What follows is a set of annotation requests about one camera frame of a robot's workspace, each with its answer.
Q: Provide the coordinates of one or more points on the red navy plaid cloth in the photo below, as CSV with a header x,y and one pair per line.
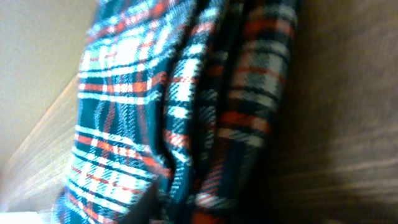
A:
x,y
176,101

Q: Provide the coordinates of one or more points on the cream cloth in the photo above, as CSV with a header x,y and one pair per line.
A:
x,y
41,44

